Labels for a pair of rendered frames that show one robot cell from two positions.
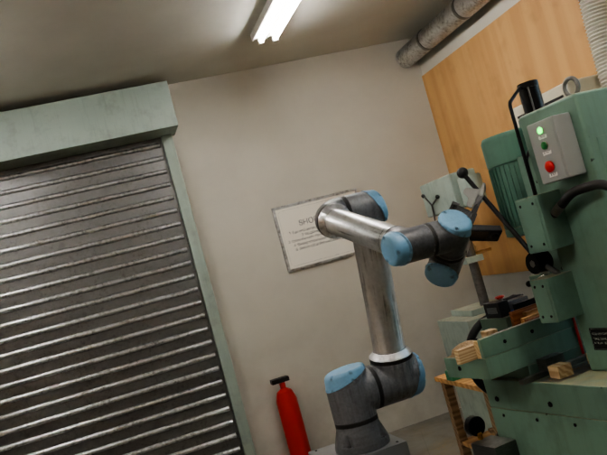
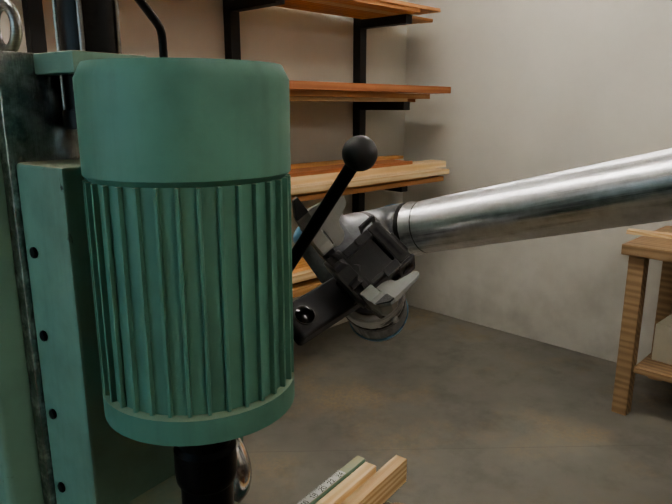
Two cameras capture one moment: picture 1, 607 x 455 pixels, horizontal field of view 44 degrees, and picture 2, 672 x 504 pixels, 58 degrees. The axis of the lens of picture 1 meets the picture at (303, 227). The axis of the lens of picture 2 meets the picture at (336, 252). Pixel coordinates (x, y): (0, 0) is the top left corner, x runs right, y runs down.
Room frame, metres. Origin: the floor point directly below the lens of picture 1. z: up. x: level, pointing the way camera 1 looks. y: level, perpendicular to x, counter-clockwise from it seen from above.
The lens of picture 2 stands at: (2.78, -0.83, 1.47)
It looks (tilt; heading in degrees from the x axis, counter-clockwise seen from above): 13 degrees down; 150
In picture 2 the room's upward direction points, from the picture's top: straight up
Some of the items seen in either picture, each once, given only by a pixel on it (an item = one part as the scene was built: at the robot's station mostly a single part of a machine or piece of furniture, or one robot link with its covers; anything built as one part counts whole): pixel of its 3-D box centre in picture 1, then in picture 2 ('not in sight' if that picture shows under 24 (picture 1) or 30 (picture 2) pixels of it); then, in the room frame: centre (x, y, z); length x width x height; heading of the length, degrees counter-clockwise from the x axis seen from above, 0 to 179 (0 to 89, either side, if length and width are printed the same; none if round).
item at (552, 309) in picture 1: (555, 297); not in sight; (2.02, -0.61, 1.02); 0.09 x 0.07 x 0.12; 114
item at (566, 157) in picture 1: (555, 149); not in sight; (1.90, -0.68, 1.40); 0.10 x 0.06 x 0.16; 24
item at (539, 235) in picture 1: (543, 221); not in sight; (1.99, -0.62, 1.22); 0.09 x 0.08 x 0.15; 24
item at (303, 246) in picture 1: (322, 229); not in sight; (5.19, -0.13, 1.48); 0.64 x 0.02 x 0.46; 106
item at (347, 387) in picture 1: (351, 392); not in sight; (2.56, -0.01, 0.82); 0.17 x 0.15 x 0.18; 108
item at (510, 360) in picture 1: (534, 339); not in sight; (2.33, -0.60, 0.87); 0.61 x 0.30 x 0.06; 114
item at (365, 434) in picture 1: (359, 431); not in sight; (2.56, 0.00, 0.68); 0.19 x 0.19 x 0.10
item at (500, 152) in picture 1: (522, 181); (194, 244); (2.25, -0.68, 1.35); 0.18 x 0.18 x 0.31
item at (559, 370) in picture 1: (560, 370); not in sight; (2.07, -0.58, 0.82); 0.05 x 0.05 x 0.03; 19
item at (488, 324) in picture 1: (512, 326); not in sight; (2.41, -0.57, 0.91); 0.15 x 0.14 x 0.09; 114
